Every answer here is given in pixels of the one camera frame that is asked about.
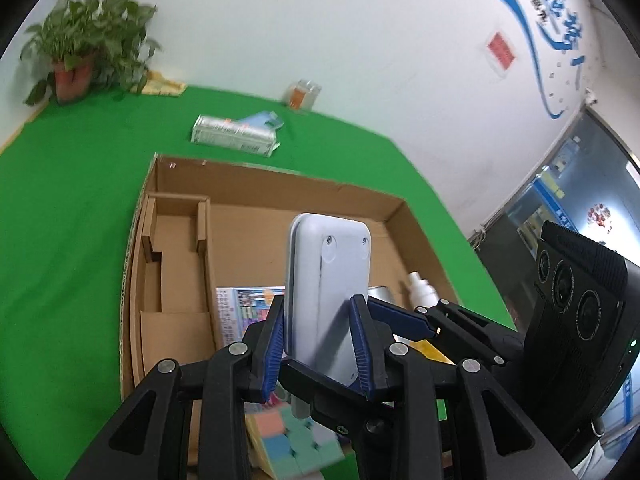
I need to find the white rounded plastic device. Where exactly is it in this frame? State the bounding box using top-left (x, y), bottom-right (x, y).
top-left (284, 212), bottom-right (372, 418)

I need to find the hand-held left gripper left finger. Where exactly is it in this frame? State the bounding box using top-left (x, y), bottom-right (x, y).
top-left (65, 295), bottom-right (287, 480)

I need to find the red wall sign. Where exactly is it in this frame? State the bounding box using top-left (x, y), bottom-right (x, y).
top-left (486, 31), bottom-right (518, 75)

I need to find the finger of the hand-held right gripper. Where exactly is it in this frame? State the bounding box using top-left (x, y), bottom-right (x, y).
top-left (366, 297), bottom-right (526, 367)
top-left (281, 358), bottom-right (398, 457)

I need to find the glass door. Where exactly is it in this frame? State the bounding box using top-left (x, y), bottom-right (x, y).
top-left (470, 105), bottom-right (640, 321)

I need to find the silver printed carton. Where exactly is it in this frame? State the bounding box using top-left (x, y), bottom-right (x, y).
top-left (190, 114), bottom-right (281, 158)

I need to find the silver metal tin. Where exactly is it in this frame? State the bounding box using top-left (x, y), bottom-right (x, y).
top-left (366, 285), bottom-right (397, 307)

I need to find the yellow cloth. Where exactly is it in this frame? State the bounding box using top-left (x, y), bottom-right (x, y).
top-left (141, 71), bottom-right (187, 98)

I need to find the light blue packet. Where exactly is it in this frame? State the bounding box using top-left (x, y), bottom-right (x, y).
top-left (237, 110), bottom-right (285, 133)

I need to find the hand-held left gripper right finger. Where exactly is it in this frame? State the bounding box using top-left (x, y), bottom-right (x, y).
top-left (349, 294), bottom-right (576, 480)

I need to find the blue wall decal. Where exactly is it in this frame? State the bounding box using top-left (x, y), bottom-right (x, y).
top-left (452, 0), bottom-right (588, 121)

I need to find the pastel puzzle cube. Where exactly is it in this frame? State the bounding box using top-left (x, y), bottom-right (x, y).
top-left (245, 402), bottom-right (347, 480)

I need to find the small glass jar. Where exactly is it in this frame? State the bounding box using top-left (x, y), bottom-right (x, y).
top-left (286, 79), bottom-right (322, 111)

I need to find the green felt tablecloth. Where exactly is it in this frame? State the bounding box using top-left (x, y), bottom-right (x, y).
top-left (0, 85), bottom-right (518, 480)

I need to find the large cardboard box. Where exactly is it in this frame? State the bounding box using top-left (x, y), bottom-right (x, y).
top-left (120, 152), bottom-right (461, 471)

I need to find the white spray bottle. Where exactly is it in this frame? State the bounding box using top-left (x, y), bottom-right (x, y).
top-left (406, 271), bottom-right (440, 311)

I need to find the small potted plant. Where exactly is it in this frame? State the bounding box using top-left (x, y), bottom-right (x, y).
top-left (20, 0), bottom-right (163, 107)

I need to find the colourful printed game box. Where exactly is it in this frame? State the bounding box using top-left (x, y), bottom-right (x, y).
top-left (215, 286), bottom-right (287, 356)

